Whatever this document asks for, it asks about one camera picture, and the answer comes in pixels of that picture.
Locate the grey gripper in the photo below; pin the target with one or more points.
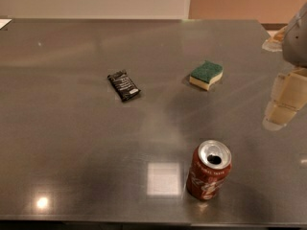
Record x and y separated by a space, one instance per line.
296 43

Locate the red coke can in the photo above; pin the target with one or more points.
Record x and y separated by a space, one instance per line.
210 166

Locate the green and yellow sponge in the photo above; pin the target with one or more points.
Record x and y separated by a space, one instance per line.
206 75

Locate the black snack bar wrapper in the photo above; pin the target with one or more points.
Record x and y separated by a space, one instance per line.
123 85

